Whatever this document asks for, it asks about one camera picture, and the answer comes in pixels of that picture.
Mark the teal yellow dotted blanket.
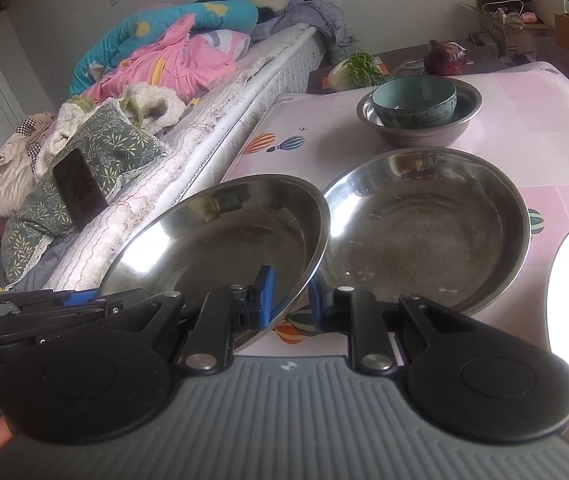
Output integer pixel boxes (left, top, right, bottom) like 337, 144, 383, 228
68, 0, 258, 96

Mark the shallow steel plate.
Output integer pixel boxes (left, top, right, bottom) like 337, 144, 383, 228
314, 148, 531, 315
99, 174, 330, 356

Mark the teal ceramic bowl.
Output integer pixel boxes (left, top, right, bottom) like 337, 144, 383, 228
371, 75, 458, 129

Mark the black smartphone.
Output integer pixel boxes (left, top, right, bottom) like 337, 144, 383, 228
52, 148, 108, 231

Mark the bok choy cabbage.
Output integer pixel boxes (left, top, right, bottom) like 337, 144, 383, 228
327, 52, 388, 92

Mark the deep steel bowl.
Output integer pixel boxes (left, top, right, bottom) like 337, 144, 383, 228
356, 75, 483, 148

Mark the grey clothes pile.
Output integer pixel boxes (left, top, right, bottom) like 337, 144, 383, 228
249, 0, 357, 64

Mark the open cardboard box with clutter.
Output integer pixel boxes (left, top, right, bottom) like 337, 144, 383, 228
459, 0, 555, 60

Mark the white fleece blanket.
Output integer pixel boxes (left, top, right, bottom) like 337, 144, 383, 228
52, 82, 187, 139

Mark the pink balloon tablecloth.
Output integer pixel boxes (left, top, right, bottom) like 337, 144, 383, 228
227, 63, 569, 346

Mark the pink quilt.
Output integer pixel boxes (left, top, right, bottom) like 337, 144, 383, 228
72, 14, 251, 103

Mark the red onion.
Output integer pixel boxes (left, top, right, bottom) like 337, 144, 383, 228
424, 39, 467, 76

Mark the beige crumpled garment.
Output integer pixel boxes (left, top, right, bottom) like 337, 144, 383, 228
0, 113, 56, 219

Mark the white quilted mattress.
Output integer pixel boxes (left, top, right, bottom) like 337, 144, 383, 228
46, 24, 325, 290

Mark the green leaf pattern pillow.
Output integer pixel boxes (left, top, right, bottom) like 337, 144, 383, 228
1, 103, 165, 284

